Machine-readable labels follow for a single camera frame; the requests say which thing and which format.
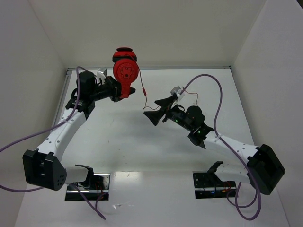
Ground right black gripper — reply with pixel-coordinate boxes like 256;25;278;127
143;96;193;131

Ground red headphone cable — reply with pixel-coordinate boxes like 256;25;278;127
127;54;199;111

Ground red black headphones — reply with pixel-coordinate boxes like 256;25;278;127
112;47;139;98

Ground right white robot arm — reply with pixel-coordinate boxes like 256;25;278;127
144;95;285;195

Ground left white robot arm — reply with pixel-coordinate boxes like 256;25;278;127
22;71;122;191

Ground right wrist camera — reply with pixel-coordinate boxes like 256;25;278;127
170;86;185;100

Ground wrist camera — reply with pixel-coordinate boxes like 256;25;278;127
97;67;107;79
170;86;185;100

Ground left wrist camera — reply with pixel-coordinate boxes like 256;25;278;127
97;67;107;79

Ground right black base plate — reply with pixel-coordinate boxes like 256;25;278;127
193;171;237;199

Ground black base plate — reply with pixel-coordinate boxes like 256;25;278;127
193;171;237;199
64;173;111;201

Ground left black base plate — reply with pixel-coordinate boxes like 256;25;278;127
64;173;111;201

